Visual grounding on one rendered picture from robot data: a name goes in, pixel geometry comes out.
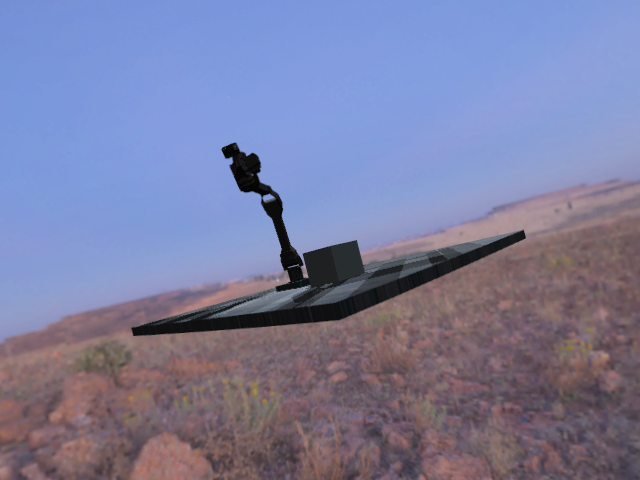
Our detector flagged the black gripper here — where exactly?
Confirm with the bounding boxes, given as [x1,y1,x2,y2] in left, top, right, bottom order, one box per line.
[221,142,255,190]

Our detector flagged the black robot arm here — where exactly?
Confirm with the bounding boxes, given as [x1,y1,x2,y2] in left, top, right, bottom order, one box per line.
[238,151,306,283]

